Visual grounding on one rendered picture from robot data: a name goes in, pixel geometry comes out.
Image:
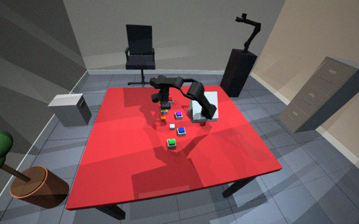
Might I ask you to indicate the green button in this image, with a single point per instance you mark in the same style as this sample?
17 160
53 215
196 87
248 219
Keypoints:
171 143

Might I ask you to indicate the blue button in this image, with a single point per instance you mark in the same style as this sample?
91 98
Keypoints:
181 131

